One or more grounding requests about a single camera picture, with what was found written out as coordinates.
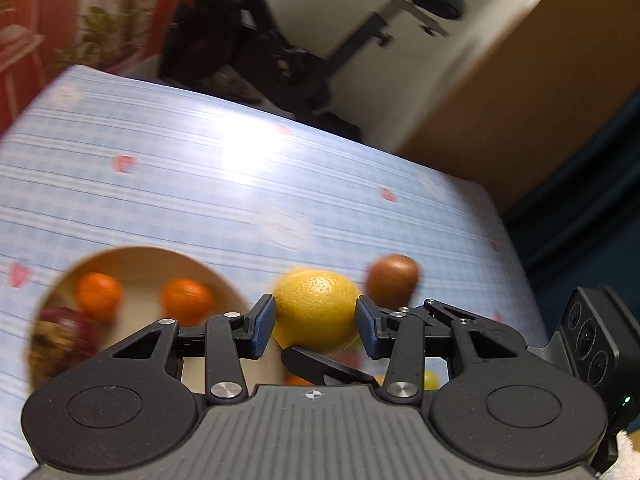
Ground black exercise bike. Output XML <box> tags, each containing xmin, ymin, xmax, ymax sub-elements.
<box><xmin>156</xmin><ymin>0</ymin><xmax>468</xmax><ymax>141</ymax></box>

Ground red brown apple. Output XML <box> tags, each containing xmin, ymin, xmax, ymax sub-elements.
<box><xmin>366</xmin><ymin>254</ymin><xmax>421</xmax><ymax>310</ymax></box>

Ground dark purple mangosteen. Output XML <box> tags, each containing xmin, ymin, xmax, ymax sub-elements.
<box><xmin>27</xmin><ymin>304</ymin><xmax>99</xmax><ymax>389</ymax></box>

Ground wooden door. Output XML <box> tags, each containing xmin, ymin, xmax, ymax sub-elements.
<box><xmin>397</xmin><ymin>0</ymin><xmax>639</xmax><ymax>210</ymax></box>

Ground blue plaid tablecloth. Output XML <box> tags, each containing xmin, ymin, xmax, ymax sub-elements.
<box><xmin>1</xmin><ymin>66</ymin><xmax>546</xmax><ymax>479</ymax></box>

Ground yellow green apple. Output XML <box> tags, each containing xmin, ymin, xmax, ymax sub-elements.
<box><xmin>423</xmin><ymin>370</ymin><xmax>440</xmax><ymax>391</ymax></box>

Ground yellow lemon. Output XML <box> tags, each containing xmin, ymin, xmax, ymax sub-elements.
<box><xmin>272</xmin><ymin>269</ymin><xmax>361</xmax><ymax>356</ymax></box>

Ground small orange mandarin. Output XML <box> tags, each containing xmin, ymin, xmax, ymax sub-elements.
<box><xmin>74</xmin><ymin>272</ymin><xmax>122</xmax><ymax>323</ymax></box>
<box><xmin>160</xmin><ymin>278</ymin><xmax>215</xmax><ymax>326</ymax></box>

